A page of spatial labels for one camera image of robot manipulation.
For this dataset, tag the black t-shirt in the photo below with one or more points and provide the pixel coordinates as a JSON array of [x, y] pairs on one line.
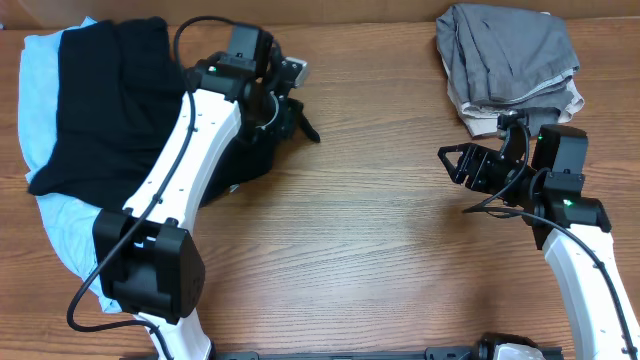
[[120, 94]]

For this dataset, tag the folded grey shorts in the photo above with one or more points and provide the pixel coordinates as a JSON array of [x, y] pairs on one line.
[[496, 54]]

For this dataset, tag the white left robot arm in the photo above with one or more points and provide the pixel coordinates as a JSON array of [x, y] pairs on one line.
[[236, 106]]

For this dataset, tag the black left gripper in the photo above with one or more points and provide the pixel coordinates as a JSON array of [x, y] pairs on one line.
[[285, 127]]

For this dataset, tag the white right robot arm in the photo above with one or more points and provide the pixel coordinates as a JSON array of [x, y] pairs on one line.
[[542, 184]]

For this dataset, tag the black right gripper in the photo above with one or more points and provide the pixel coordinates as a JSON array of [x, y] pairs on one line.
[[470, 152]]

